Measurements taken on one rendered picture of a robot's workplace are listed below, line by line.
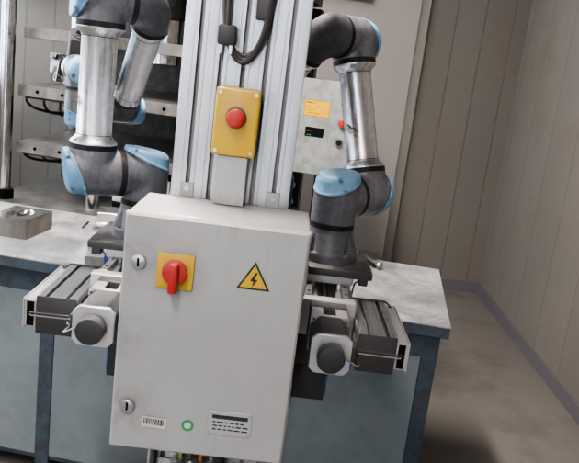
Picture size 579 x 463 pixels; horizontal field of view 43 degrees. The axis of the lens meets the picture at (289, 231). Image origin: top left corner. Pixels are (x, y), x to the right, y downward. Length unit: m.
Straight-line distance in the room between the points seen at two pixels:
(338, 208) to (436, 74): 3.64
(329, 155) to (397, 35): 2.31
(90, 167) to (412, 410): 1.29
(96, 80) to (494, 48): 4.03
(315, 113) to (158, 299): 1.88
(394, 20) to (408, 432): 3.45
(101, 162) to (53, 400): 1.14
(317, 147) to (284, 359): 1.85
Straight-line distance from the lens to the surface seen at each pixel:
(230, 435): 1.47
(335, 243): 1.87
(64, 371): 2.68
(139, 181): 1.87
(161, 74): 4.05
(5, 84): 3.42
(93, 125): 1.84
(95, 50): 1.83
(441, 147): 5.47
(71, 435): 2.77
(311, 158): 3.15
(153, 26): 1.88
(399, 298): 2.51
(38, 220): 2.82
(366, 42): 2.01
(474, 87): 5.48
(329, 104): 3.12
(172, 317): 1.39
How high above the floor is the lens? 1.53
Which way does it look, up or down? 13 degrees down
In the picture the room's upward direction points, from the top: 7 degrees clockwise
